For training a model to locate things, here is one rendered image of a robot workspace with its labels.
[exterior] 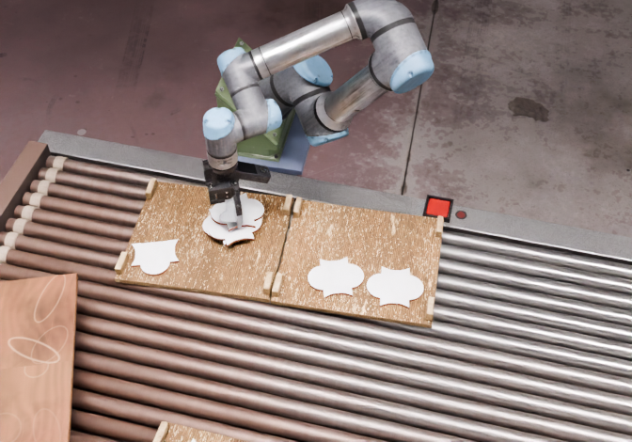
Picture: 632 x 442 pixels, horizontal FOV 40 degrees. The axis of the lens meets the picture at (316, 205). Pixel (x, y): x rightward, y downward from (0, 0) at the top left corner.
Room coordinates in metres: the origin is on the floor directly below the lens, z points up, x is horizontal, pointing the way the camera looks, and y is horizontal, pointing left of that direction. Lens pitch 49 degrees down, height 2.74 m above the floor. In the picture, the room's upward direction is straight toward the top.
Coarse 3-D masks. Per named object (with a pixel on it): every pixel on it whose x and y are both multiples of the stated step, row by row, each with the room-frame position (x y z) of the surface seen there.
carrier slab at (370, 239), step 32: (320, 224) 1.51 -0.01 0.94; (352, 224) 1.51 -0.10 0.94; (384, 224) 1.51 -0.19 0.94; (416, 224) 1.51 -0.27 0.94; (288, 256) 1.40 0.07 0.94; (320, 256) 1.40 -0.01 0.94; (352, 256) 1.40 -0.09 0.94; (384, 256) 1.40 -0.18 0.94; (416, 256) 1.40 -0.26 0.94; (288, 288) 1.30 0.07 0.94; (384, 320) 1.20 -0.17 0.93; (416, 320) 1.20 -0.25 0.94
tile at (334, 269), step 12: (324, 264) 1.36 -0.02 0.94; (336, 264) 1.36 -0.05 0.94; (348, 264) 1.36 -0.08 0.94; (312, 276) 1.33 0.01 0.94; (324, 276) 1.32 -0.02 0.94; (336, 276) 1.32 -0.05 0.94; (348, 276) 1.32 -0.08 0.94; (360, 276) 1.32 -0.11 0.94; (312, 288) 1.29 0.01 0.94; (324, 288) 1.29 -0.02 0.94; (336, 288) 1.29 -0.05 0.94; (348, 288) 1.29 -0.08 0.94
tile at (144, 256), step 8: (176, 240) 1.45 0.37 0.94; (136, 248) 1.42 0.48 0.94; (144, 248) 1.42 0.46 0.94; (152, 248) 1.42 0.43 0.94; (160, 248) 1.42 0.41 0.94; (168, 248) 1.42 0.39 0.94; (136, 256) 1.40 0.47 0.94; (144, 256) 1.40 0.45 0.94; (152, 256) 1.40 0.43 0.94; (160, 256) 1.40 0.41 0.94; (168, 256) 1.40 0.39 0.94; (136, 264) 1.37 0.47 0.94; (144, 264) 1.37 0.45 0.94; (152, 264) 1.37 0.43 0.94; (160, 264) 1.37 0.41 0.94; (168, 264) 1.37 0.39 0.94; (144, 272) 1.35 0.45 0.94; (152, 272) 1.34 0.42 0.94; (160, 272) 1.34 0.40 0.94
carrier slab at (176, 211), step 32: (160, 192) 1.63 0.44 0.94; (192, 192) 1.63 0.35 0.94; (160, 224) 1.51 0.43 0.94; (192, 224) 1.51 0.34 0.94; (288, 224) 1.52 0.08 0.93; (192, 256) 1.40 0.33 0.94; (224, 256) 1.40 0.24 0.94; (256, 256) 1.40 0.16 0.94; (192, 288) 1.30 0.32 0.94; (224, 288) 1.30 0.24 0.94; (256, 288) 1.30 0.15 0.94
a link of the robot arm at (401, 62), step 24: (408, 24) 1.68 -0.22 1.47; (384, 48) 1.64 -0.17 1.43; (408, 48) 1.63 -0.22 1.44; (360, 72) 1.71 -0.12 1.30; (384, 72) 1.62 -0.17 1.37; (408, 72) 1.58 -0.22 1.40; (432, 72) 1.62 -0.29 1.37; (312, 96) 1.81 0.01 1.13; (336, 96) 1.74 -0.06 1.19; (360, 96) 1.68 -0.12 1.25; (312, 120) 1.75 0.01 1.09; (336, 120) 1.73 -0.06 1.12; (312, 144) 1.73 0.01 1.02
